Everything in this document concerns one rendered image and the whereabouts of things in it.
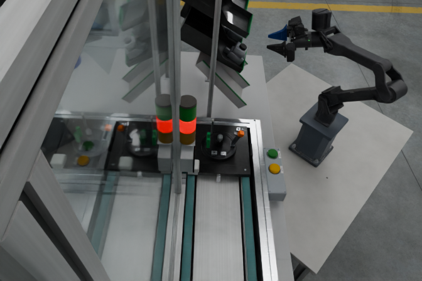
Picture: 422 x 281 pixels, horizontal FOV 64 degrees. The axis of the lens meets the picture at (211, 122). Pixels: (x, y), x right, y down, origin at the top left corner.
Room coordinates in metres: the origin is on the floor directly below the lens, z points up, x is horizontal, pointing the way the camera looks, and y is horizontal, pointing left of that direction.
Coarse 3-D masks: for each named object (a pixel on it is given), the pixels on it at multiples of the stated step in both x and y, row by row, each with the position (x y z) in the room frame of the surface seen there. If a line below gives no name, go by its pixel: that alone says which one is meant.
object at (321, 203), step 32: (288, 96) 1.27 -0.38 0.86; (288, 128) 1.05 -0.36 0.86; (352, 128) 1.09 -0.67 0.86; (384, 128) 1.11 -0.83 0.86; (288, 160) 0.87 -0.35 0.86; (352, 160) 0.90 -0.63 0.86; (384, 160) 0.91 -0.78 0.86; (288, 192) 0.71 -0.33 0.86; (320, 192) 0.72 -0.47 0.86; (352, 192) 0.74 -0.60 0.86; (288, 224) 0.57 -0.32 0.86; (320, 224) 0.58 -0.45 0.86; (320, 256) 0.46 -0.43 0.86
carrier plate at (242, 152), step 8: (200, 128) 0.91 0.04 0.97; (208, 128) 0.91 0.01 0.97; (216, 128) 0.91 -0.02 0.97; (224, 128) 0.92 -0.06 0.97; (232, 128) 0.92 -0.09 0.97; (200, 136) 0.86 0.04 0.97; (232, 136) 0.88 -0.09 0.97; (200, 144) 0.82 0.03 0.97; (240, 144) 0.84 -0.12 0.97; (248, 144) 0.85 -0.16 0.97; (200, 152) 0.78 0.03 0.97; (240, 152) 0.80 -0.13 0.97; (248, 152) 0.80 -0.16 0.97; (200, 160) 0.75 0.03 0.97; (208, 160) 0.75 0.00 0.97; (232, 160) 0.76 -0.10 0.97; (240, 160) 0.76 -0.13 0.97; (248, 160) 0.77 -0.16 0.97; (200, 168) 0.71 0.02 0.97; (208, 168) 0.71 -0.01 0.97; (216, 168) 0.72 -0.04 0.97; (224, 168) 0.72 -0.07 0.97; (232, 168) 0.72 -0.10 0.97; (240, 168) 0.73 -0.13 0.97; (248, 168) 0.73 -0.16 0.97; (240, 176) 0.70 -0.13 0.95; (248, 176) 0.70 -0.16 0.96
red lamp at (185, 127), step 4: (196, 116) 0.62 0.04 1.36; (180, 120) 0.60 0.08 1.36; (180, 124) 0.60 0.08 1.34; (184, 124) 0.59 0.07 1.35; (188, 124) 0.59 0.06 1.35; (192, 124) 0.60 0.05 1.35; (180, 128) 0.60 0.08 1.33; (184, 128) 0.59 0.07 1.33; (188, 128) 0.60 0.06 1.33; (192, 128) 0.60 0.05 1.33; (184, 132) 0.59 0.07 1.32; (188, 132) 0.60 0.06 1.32
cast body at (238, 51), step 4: (236, 44) 1.10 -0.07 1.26; (240, 44) 1.10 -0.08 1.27; (244, 44) 1.10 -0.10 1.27; (228, 48) 1.10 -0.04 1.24; (232, 48) 1.09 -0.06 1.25; (236, 48) 1.07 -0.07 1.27; (240, 48) 1.07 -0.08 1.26; (244, 48) 1.07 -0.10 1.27; (228, 52) 1.09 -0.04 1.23; (232, 52) 1.07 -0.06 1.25; (236, 52) 1.07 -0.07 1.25; (240, 52) 1.06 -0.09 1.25; (244, 52) 1.06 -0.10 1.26; (228, 56) 1.07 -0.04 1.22; (232, 56) 1.07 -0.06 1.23; (236, 56) 1.06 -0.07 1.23; (240, 56) 1.06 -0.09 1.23; (244, 56) 1.08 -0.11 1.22; (236, 60) 1.06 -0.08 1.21; (240, 60) 1.06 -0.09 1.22; (240, 64) 1.06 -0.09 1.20
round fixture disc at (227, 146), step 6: (210, 132) 0.87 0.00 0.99; (216, 132) 0.87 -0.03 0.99; (222, 132) 0.88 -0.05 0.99; (204, 138) 0.84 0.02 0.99; (210, 138) 0.84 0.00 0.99; (228, 138) 0.85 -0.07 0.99; (204, 144) 0.81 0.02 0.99; (210, 144) 0.81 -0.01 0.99; (228, 144) 0.82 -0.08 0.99; (204, 150) 0.78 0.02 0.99; (210, 150) 0.78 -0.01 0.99; (216, 150) 0.79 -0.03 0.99; (222, 150) 0.79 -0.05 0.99; (228, 150) 0.79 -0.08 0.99; (234, 150) 0.79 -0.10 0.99; (210, 156) 0.75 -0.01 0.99; (216, 156) 0.76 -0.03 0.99; (228, 156) 0.76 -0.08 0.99
